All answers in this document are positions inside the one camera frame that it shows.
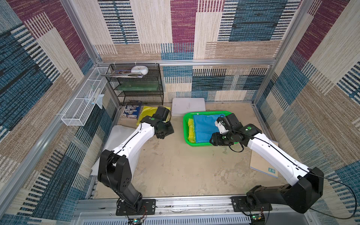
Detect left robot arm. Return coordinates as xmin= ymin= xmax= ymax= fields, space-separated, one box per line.
xmin=97 ymin=115 xmax=174 ymax=213

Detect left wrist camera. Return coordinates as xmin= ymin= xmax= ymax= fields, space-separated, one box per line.
xmin=152 ymin=106 xmax=170 ymax=122

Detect white round object on shelf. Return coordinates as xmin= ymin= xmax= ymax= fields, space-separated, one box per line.
xmin=131 ymin=65 xmax=149 ymax=76

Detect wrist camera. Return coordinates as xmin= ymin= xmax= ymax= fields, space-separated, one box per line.
xmin=215 ymin=113 xmax=243 ymax=134
xmin=152 ymin=106 xmax=170 ymax=122

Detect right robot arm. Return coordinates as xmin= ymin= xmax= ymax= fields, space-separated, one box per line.
xmin=210 ymin=122 xmax=323 ymax=214

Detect small yellow folded raincoat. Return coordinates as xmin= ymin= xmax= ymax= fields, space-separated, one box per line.
xmin=136 ymin=106 xmax=171 ymax=126

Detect magazines on shelf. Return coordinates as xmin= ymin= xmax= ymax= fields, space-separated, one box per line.
xmin=102 ymin=69 xmax=143 ymax=78

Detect black wire shelf rack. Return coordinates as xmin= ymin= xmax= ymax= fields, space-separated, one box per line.
xmin=105 ymin=63 xmax=164 ymax=106

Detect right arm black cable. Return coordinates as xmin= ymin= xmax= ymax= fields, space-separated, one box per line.
xmin=309 ymin=171 xmax=357 ymax=220

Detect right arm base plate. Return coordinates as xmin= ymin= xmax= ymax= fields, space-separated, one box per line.
xmin=230 ymin=196 xmax=273 ymax=212

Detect aluminium front rail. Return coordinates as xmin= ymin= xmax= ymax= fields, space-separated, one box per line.
xmin=70 ymin=195 xmax=320 ymax=225

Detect cardboard box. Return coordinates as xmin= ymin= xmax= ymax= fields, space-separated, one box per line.
xmin=250 ymin=151 xmax=278 ymax=178

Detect green plastic basket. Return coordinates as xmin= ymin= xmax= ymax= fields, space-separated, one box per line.
xmin=183 ymin=111 xmax=231 ymax=147

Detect blue printed packet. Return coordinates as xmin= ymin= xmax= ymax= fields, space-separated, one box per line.
xmin=121 ymin=104 xmax=142 ymax=119

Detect large yellow raincoat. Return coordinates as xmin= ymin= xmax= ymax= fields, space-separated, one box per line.
xmin=188 ymin=118 xmax=196 ymax=143

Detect white wire wall basket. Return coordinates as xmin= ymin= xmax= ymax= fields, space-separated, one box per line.
xmin=61 ymin=67 xmax=107 ymax=126

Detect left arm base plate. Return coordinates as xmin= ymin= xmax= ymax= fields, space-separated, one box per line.
xmin=115 ymin=199 xmax=156 ymax=216

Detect white folded raincoat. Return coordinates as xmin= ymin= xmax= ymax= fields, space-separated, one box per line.
xmin=103 ymin=125 xmax=140 ymax=175

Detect white flat box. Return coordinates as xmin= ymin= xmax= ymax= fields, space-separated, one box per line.
xmin=171 ymin=97 xmax=206 ymax=117

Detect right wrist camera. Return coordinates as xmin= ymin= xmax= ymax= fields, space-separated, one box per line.
xmin=215 ymin=113 xmax=243 ymax=134

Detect blue raincoat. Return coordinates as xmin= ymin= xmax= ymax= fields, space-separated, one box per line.
xmin=193 ymin=114 xmax=225 ymax=143

